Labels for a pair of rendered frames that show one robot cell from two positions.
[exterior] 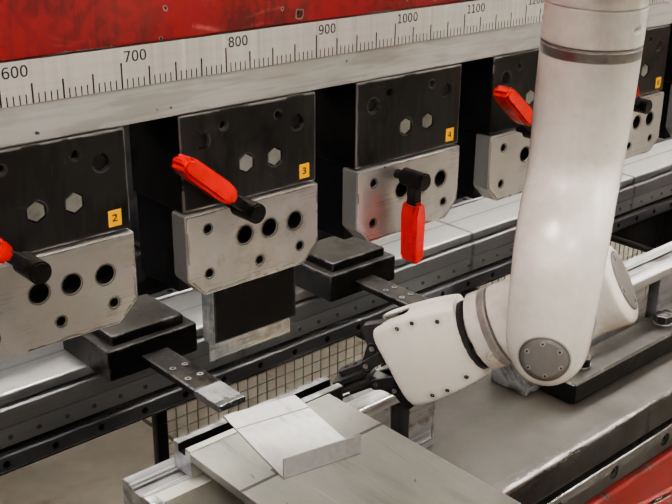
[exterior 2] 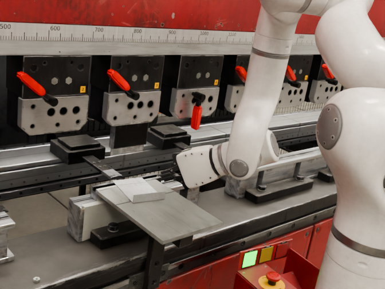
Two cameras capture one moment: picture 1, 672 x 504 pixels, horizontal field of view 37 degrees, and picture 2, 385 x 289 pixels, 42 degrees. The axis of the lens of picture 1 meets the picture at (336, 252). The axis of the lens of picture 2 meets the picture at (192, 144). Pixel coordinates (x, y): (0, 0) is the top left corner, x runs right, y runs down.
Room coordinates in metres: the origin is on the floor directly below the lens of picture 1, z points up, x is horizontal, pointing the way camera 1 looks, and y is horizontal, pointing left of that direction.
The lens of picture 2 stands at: (-0.29, -0.04, 1.55)
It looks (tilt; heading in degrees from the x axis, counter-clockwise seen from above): 19 degrees down; 358
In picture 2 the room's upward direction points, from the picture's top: 9 degrees clockwise
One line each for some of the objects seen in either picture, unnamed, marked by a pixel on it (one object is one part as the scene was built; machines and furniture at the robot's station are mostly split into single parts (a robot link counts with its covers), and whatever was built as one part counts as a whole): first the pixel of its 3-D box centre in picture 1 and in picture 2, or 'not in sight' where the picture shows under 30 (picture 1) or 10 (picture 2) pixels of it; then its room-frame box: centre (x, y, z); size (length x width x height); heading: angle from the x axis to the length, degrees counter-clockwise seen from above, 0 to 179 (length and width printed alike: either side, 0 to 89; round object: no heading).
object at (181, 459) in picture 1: (262, 423); (127, 186); (0.92, 0.08, 0.99); 0.20 x 0.03 x 0.03; 132
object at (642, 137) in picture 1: (604, 91); (283, 78); (1.30, -0.34, 1.26); 0.15 x 0.09 x 0.17; 132
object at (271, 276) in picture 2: not in sight; (272, 280); (0.88, -0.34, 0.79); 0.04 x 0.04 x 0.04
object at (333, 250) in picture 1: (374, 278); (181, 143); (1.25, -0.05, 1.01); 0.26 x 0.12 x 0.05; 42
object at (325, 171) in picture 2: not in sight; (345, 170); (1.54, -0.70, 0.89); 0.30 x 0.05 x 0.03; 132
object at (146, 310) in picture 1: (163, 353); (91, 156); (1.03, 0.19, 1.01); 0.26 x 0.12 x 0.05; 42
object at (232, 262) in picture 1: (226, 183); (126, 86); (0.90, 0.10, 1.26); 0.15 x 0.09 x 0.17; 132
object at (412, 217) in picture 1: (409, 215); (195, 110); (0.97, -0.07, 1.20); 0.04 x 0.02 x 0.10; 42
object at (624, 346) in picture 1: (622, 353); (280, 188); (1.28, -0.40, 0.89); 0.30 x 0.05 x 0.03; 132
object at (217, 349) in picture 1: (249, 303); (129, 135); (0.91, 0.08, 1.13); 0.10 x 0.02 x 0.10; 132
